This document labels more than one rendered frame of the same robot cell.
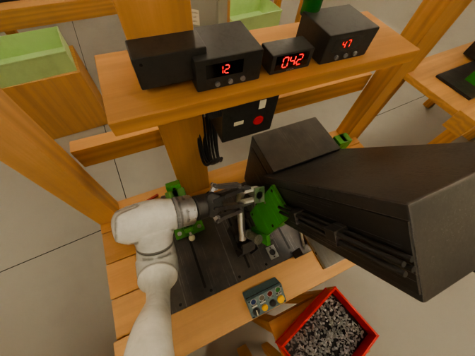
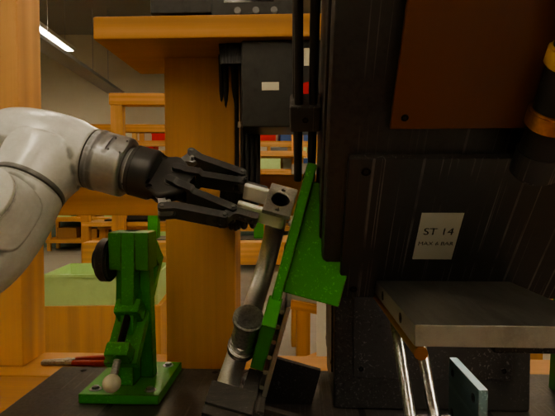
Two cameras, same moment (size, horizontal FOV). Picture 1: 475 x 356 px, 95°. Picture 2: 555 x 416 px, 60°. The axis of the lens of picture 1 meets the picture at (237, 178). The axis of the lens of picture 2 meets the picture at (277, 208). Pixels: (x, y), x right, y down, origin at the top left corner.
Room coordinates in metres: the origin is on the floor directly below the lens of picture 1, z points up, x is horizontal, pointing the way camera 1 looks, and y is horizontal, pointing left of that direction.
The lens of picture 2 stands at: (-0.25, -0.45, 1.24)
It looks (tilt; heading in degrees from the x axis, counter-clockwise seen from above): 2 degrees down; 33
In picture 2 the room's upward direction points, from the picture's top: straight up
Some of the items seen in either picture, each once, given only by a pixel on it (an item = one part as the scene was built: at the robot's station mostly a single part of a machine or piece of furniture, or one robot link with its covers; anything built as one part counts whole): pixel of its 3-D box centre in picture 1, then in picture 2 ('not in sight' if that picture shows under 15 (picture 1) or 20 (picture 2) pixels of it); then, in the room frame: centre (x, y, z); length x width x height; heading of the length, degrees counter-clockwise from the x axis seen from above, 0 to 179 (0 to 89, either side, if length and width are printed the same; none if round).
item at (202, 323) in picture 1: (296, 274); not in sight; (0.15, -0.32, 0.82); 1.50 x 0.14 x 0.15; 120
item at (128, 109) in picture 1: (271, 58); (347, 45); (0.62, -0.05, 1.52); 0.90 x 0.25 x 0.04; 120
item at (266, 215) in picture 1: (276, 210); (314, 243); (0.30, -0.15, 1.17); 0.13 x 0.12 x 0.20; 120
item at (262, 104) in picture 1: (241, 105); (290, 90); (0.52, 0.02, 1.42); 0.17 x 0.12 x 0.15; 120
